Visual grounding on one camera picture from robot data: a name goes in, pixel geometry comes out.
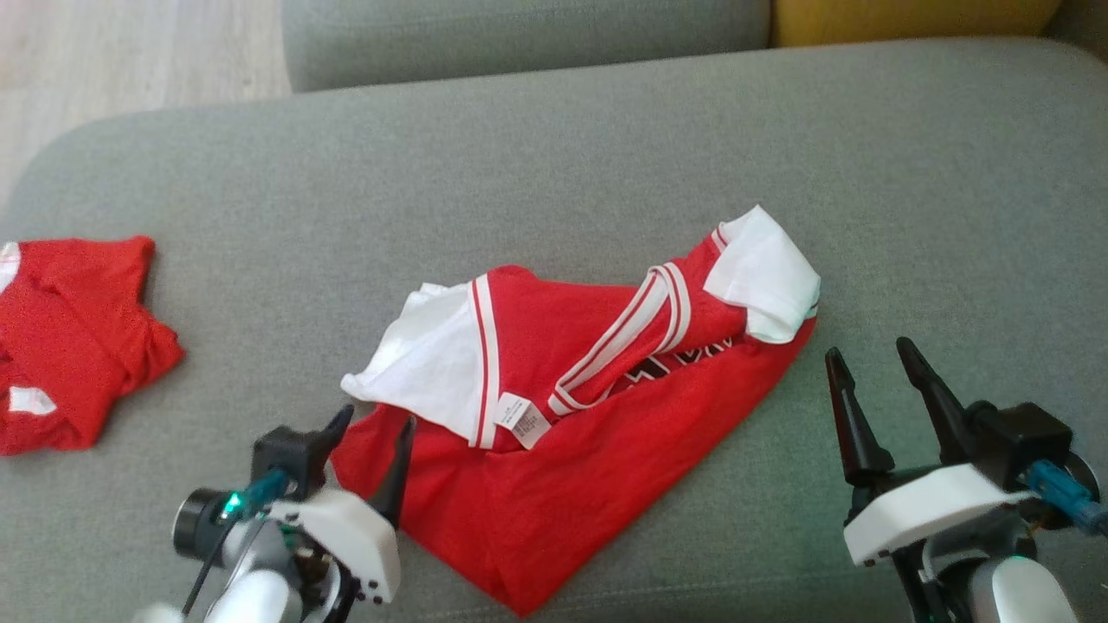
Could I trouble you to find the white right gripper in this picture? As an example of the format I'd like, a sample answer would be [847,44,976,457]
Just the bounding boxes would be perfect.
[824,337,1036,568]

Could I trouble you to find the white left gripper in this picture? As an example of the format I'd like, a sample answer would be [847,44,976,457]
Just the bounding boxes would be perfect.
[268,404,419,605]

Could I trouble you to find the red white basketball jersey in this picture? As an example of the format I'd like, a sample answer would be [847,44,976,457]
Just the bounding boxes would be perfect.
[331,205,821,618]

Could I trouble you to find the red shorts white stripes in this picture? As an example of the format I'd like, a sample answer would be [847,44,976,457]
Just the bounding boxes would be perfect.
[0,235,185,457]

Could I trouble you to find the grey sofa seat cushion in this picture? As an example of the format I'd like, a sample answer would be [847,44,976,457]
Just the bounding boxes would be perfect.
[0,36,1108,623]

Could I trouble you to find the yellow cushion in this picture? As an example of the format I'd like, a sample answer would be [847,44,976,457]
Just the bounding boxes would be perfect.
[770,0,1066,49]

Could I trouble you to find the grey sofa backrest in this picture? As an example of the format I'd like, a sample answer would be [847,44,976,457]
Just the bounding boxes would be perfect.
[281,0,773,93]

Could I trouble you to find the blue left cable connector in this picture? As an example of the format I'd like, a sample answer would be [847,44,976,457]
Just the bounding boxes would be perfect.
[227,471,292,523]

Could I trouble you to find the blue cable connector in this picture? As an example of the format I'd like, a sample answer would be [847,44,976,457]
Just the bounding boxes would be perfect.
[1026,460,1108,534]
[227,471,292,523]

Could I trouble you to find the blue right cable connector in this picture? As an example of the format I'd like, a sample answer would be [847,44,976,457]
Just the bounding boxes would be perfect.
[1026,460,1108,534]

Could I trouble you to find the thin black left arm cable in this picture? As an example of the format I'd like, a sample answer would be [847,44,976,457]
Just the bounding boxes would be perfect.
[180,517,236,618]

